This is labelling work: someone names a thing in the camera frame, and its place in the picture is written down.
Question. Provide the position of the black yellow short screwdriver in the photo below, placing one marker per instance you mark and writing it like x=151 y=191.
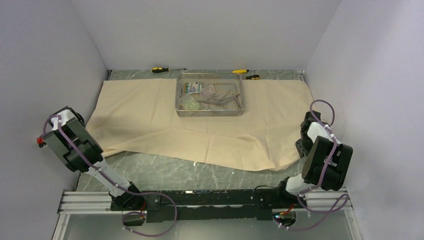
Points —
x=253 y=77

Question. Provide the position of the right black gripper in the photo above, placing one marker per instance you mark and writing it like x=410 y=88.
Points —
x=302 y=150

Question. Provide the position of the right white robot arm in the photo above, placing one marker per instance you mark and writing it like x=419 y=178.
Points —
x=326 y=159

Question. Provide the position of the right side aluminium rail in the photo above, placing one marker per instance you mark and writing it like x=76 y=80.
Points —
x=301 y=75

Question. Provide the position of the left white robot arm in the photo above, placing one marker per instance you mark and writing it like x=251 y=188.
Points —
x=64 y=132

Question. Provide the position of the beige surgical wrap cloth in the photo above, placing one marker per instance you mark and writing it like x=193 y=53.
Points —
x=140 y=116

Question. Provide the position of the pink suture packet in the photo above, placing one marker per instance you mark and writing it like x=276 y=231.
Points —
x=207 y=91

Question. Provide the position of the steel surgical scissors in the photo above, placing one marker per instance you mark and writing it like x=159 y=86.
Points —
x=219 y=101

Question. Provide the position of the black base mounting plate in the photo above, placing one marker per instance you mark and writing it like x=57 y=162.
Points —
x=260 y=204

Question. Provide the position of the wire mesh instrument tray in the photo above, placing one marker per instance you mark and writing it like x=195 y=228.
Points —
x=222 y=84

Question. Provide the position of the clear pouch green item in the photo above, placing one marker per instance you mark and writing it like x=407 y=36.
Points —
x=189 y=103

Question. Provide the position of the green suture packet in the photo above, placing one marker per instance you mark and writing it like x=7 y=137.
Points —
x=192 y=87

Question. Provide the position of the yellow black screwdriver left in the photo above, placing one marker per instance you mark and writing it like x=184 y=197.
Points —
x=158 y=70

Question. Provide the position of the aluminium rail frame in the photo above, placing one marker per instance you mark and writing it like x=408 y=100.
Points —
x=98 y=203

